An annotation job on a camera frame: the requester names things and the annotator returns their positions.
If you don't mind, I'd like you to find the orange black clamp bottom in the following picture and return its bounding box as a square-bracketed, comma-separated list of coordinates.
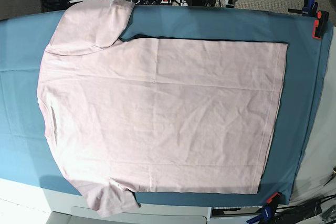
[266, 192, 282, 204]

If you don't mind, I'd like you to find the orange black clamp top right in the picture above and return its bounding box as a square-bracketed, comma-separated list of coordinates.
[312, 10, 329, 39]

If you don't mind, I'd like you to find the blue clamp bottom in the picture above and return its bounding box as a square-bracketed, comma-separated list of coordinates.
[246, 205, 276, 224]

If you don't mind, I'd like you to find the orange black clamp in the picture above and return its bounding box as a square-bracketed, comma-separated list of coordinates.
[266, 192, 282, 204]
[312, 10, 329, 39]

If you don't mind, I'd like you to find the blue clamp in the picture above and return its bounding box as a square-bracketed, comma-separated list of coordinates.
[246, 205, 276, 224]
[288, 0, 318, 17]

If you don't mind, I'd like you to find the blue clamp top right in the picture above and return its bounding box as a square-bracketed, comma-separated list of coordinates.
[288, 0, 318, 17]

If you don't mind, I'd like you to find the pink T-shirt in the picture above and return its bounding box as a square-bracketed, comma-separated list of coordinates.
[37, 0, 287, 217]

